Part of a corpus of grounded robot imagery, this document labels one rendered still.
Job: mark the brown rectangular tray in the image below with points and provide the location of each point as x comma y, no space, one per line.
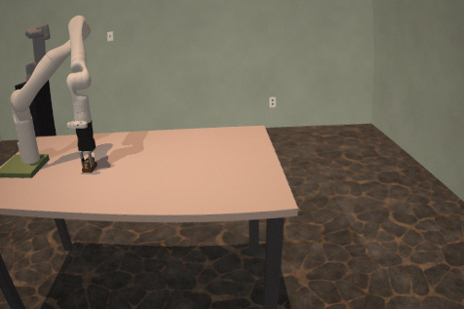
89,170

